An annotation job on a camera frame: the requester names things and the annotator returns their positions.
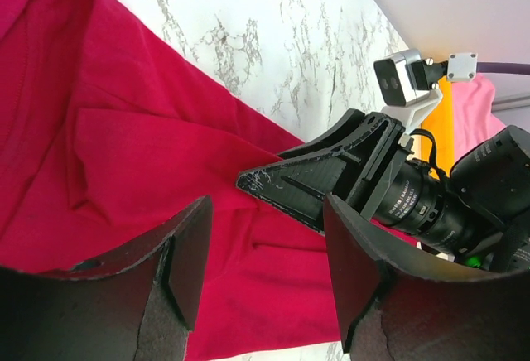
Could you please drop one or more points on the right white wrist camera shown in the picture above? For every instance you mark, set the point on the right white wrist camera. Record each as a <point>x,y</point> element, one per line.
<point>410,83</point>

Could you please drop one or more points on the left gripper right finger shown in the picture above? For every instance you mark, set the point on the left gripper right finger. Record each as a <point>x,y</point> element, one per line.
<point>396,302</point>

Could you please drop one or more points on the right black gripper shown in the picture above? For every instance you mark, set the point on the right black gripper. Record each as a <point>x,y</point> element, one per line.
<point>347,161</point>

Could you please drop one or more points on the pink t-shirt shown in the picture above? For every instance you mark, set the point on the pink t-shirt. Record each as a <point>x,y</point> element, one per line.
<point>474,121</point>

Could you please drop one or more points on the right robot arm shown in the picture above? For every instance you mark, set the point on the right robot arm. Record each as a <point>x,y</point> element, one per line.
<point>478,211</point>

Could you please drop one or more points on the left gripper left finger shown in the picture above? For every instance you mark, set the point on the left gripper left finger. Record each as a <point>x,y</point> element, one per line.
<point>139,301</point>

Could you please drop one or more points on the yellow plastic tray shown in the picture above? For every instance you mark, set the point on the yellow plastic tray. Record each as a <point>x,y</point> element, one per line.
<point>441,124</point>

